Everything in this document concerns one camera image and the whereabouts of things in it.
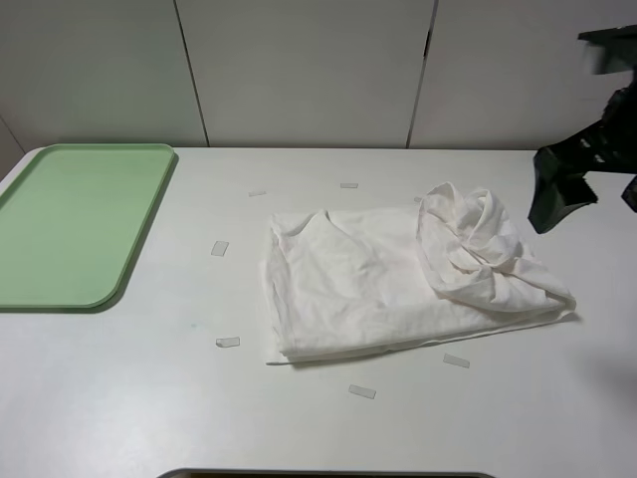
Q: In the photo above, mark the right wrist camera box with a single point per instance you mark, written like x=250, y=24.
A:
x=610, y=51

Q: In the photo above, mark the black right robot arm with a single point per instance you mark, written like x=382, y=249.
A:
x=608, y=145

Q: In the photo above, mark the white short sleeve shirt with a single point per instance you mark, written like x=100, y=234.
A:
x=355, y=283

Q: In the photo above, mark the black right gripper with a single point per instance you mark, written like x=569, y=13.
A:
x=608, y=145

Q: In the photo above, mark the clear tape piece left front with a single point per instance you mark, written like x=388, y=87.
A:
x=225, y=343

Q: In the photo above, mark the clear tape piece front right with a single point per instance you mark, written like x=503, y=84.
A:
x=455, y=361

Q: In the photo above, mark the clear tape piece left middle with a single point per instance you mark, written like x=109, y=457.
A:
x=219, y=248

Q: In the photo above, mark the green plastic tray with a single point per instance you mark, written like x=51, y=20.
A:
x=72, y=220

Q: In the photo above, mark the clear tape piece front centre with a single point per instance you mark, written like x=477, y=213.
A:
x=362, y=391

